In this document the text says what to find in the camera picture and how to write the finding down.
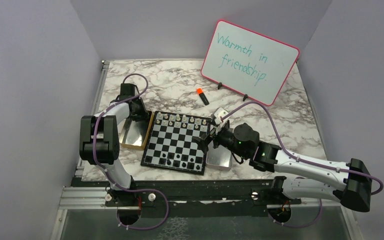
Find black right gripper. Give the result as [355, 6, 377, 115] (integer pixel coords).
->
[192, 123, 249, 160]

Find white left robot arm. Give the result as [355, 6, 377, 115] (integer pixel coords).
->
[79, 83, 152, 206]

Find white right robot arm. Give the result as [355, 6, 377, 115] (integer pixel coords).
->
[192, 123, 373, 213]

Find black white chess board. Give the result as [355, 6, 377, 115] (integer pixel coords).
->
[140, 111, 211, 176]

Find gold tin box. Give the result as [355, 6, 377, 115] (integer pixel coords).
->
[119, 112, 154, 150]

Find silver tin lid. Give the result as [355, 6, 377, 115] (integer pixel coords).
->
[206, 145, 232, 171]

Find orange black highlighter marker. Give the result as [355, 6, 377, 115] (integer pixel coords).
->
[196, 88, 210, 106]

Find pink framed whiteboard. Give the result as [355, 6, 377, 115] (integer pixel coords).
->
[200, 20, 300, 106]

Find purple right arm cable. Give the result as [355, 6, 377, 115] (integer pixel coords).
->
[220, 100, 384, 229]

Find black mounting base rail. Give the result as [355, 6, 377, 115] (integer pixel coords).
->
[105, 179, 302, 220]

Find aluminium side rail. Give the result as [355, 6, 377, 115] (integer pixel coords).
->
[79, 60, 110, 173]

